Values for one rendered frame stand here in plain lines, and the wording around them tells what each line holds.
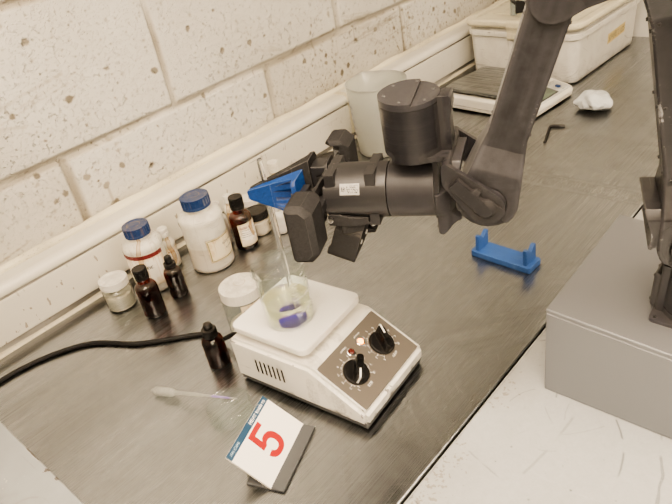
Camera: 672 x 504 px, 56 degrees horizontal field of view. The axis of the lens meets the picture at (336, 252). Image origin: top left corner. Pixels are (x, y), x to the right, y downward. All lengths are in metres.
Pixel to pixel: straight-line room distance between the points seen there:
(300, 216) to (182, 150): 0.64
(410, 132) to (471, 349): 0.35
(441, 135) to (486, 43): 1.13
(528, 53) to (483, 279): 0.47
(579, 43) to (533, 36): 1.08
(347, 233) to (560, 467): 0.32
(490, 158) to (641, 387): 0.29
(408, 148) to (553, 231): 0.51
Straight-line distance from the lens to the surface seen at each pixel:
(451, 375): 0.80
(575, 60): 1.63
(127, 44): 1.13
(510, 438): 0.73
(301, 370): 0.74
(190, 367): 0.90
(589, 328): 0.70
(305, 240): 0.59
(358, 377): 0.73
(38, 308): 1.08
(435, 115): 0.59
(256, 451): 0.73
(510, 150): 0.59
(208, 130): 1.23
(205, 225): 1.03
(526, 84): 0.56
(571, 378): 0.76
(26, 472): 0.86
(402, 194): 0.62
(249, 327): 0.79
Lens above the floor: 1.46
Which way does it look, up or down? 32 degrees down
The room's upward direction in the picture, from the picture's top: 11 degrees counter-clockwise
